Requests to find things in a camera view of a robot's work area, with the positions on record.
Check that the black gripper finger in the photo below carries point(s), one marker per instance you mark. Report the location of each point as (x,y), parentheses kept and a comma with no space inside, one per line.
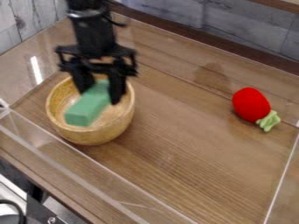
(82,77)
(118,85)

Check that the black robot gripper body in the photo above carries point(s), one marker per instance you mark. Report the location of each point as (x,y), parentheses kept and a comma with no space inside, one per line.
(97,51)

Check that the green foam stick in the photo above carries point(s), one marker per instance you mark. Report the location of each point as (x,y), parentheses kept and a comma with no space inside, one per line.
(85,111)

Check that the brown wooden bowl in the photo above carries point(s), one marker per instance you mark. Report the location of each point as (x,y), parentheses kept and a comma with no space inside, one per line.
(109,126)

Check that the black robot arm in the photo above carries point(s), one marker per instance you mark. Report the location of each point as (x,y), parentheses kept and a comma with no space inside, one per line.
(90,5)

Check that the red plush strawberry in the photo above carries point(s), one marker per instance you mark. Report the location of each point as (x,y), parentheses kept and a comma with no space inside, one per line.
(253,108)

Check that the clear acrylic tray wall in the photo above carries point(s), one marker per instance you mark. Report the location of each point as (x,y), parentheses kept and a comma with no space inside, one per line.
(114,183)

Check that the black metal table bracket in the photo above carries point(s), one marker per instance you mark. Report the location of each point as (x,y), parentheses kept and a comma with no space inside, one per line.
(38,214)

